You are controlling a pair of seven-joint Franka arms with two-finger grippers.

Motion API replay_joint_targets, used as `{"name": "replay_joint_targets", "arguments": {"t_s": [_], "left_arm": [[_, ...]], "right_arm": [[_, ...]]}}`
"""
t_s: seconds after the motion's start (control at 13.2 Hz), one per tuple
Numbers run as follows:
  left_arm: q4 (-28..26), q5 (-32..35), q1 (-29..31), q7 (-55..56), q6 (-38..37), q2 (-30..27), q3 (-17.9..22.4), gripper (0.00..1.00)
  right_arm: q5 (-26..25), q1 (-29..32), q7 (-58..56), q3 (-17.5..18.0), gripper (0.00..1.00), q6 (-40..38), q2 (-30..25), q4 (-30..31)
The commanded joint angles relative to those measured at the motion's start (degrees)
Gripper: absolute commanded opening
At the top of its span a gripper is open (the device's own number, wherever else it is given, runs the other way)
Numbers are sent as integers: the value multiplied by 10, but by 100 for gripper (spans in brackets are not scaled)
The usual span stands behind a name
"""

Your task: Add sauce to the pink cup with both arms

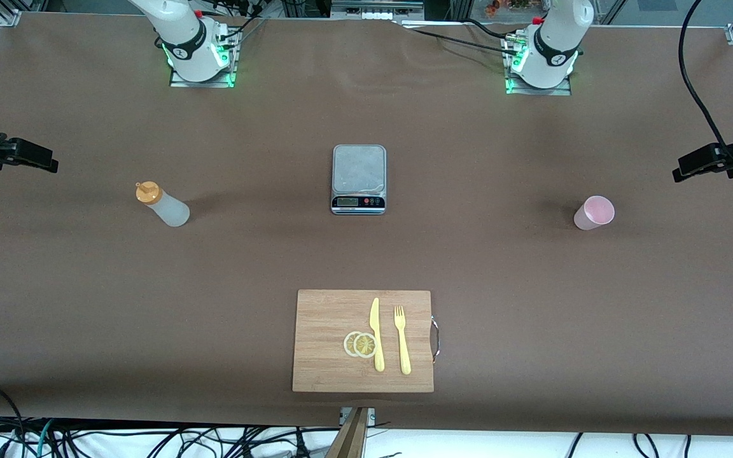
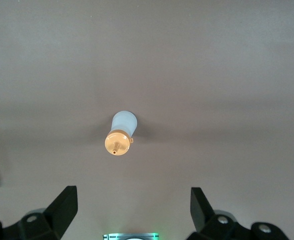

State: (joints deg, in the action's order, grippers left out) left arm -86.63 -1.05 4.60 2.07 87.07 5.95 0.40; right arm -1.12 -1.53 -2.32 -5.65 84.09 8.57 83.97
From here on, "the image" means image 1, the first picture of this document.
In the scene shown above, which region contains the pink plastic cup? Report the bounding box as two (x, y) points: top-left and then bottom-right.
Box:
(573, 195), (615, 231)

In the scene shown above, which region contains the orange-capped translucent bottle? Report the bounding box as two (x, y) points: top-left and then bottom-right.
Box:
(136, 181), (191, 228)

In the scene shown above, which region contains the brown table cover sheet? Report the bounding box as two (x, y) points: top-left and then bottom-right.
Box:
(0, 11), (733, 440)

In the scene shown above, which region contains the orange flower decoration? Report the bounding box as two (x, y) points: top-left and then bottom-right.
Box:
(484, 0), (533, 18)

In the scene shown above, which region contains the silver digital kitchen scale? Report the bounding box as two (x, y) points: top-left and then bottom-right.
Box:
(331, 144), (387, 216)

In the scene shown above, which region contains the wooden cutting board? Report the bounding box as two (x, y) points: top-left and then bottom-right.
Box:
(292, 289), (441, 393)

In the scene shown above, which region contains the yellow plastic fork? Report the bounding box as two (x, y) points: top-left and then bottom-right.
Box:
(394, 305), (412, 375)

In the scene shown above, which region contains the yellow plastic knife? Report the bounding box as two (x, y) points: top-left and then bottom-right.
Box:
(369, 297), (385, 373)

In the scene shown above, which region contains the wooden beam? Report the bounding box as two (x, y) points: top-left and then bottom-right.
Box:
(325, 407), (368, 458)

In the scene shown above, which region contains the left arm black hanging cable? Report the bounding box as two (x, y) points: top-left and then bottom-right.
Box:
(678, 0), (733, 160)

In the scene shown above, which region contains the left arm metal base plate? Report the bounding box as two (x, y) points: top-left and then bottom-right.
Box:
(505, 35), (573, 96)

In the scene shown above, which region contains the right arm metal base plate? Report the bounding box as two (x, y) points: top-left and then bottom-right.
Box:
(169, 25), (240, 88)

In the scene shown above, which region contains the teal cable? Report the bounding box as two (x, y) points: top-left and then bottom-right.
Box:
(34, 419), (55, 458)

